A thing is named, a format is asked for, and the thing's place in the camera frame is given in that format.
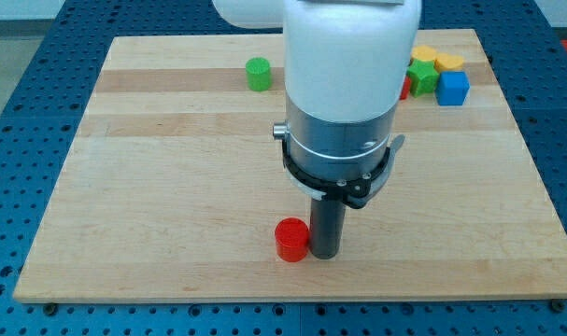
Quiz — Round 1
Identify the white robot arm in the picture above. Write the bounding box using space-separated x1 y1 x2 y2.
213 0 422 181

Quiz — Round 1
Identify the red cylinder block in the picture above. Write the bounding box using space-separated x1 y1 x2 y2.
275 217 309 262

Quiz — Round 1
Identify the yellow hexagon block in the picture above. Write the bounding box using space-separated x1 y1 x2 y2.
411 45 438 63

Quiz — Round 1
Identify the green star block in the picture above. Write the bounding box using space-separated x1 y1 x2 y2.
407 59 440 97

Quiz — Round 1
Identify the black clamp ring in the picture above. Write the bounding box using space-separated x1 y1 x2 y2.
281 133 406 210

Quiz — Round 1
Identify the black cylindrical pointer tool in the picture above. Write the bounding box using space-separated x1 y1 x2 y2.
309 200 347 259

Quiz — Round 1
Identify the blue cube block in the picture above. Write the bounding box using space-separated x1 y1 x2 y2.
435 71 470 106

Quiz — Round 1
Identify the yellow heart block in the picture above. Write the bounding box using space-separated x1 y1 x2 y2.
434 52 464 73

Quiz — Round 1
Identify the wooden board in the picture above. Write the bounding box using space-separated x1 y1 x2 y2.
13 29 567 303

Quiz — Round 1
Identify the red block behind arm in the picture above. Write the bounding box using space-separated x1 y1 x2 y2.
400 76 412 100

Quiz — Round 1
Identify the green cylinder block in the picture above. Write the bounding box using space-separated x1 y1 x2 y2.
245 57 272 91

